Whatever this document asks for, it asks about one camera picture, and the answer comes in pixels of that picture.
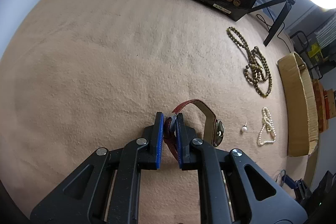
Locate cardboard box tray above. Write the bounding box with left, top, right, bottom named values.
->
left=277, top=52, right=319, bottom=157

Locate black tripod stand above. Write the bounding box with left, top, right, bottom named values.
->
left=248, top=0, right=296, bottom=46

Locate red leather strap watch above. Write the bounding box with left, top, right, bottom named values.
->
left=163, top=99, right=224, bottom=160

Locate white pearl necklace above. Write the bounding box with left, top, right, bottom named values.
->
left=257, top=106, right=277, bottom=147

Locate single pearl earring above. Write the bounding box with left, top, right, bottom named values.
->
left=240, top=122, right=248, bottom=134

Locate orange cloth covered box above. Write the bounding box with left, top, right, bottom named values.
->
left=312, top=79, right=335, bottom=134

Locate yellow black box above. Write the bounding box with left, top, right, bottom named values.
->
left=308, top=43, right=326, bottom=65

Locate brown wooden bead necklace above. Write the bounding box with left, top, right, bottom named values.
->
left=226, top=26, right=273, bottom=98

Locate black clothes rack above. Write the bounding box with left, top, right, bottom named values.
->
left=290, top=30, right=323, bottom=80

